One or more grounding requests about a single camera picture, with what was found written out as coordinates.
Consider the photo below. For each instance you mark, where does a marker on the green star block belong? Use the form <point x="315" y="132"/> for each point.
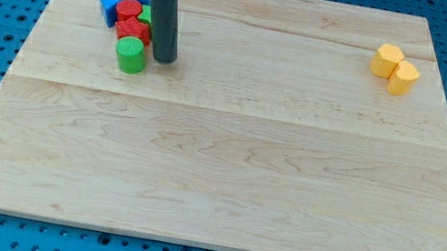
<point x="144" y="19"/>

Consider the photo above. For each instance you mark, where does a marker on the red star block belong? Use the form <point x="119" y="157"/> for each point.
<point x="133" y="27"/>

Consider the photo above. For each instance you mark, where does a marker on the yellow hexagon block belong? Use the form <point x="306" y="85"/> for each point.
<point x="385" y="60"/>

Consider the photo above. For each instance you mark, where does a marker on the wooden board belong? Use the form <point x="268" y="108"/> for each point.
<point x="269" y="133"/>

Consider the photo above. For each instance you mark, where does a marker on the green cylinder block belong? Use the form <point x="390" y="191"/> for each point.
<point x="130" y="55"/>

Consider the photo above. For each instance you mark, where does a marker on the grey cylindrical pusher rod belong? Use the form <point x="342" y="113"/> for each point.
<point x="164" y="15"/>

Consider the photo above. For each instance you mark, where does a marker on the red cylinder block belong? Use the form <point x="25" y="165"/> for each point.
<point x="126" y="9"/>

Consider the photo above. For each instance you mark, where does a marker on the blue triangle block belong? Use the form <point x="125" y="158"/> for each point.
<point x="108" y="9"/>

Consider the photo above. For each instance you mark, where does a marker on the yellow heart block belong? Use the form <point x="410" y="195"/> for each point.
<point x="402" y="79"/>

